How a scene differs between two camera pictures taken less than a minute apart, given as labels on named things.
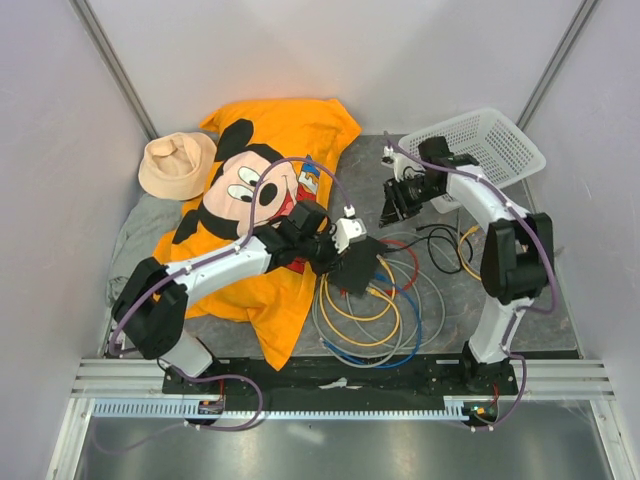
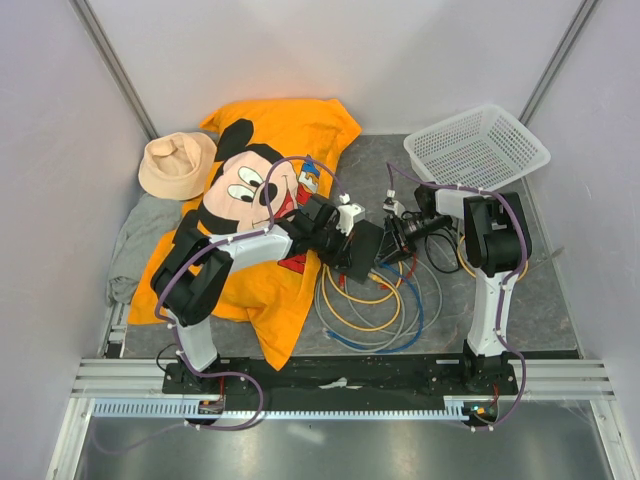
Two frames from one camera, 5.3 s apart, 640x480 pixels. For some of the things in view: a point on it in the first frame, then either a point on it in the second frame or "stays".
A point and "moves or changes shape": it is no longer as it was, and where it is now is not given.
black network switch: (356, 268) moves or changes shape
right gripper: (391, 211) -> (391, 248)
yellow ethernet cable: (470, 272) stays
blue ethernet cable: (377, 366) -> (394, 349)
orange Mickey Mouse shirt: (260, 160) stays
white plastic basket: (485, 141) stays
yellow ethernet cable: (370, 290) -> (366, 302)
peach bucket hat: (177, 166) stays
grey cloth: (150, 218) stays
